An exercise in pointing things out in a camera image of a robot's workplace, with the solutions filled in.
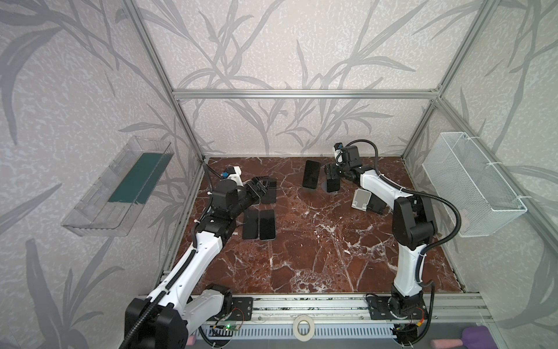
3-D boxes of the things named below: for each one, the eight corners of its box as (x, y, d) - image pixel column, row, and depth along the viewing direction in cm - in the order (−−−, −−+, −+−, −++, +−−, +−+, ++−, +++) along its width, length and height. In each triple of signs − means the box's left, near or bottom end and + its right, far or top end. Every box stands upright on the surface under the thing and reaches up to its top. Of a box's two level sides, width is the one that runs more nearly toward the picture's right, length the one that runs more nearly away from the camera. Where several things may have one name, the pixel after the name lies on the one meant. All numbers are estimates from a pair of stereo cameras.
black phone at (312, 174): (302, 191, 108) (304, 172, 97) (302, 180, 113) (303, 160, 102) (317, 191, 108) (320, 172, 97) (316, 180, 113) (319, 160, 102)
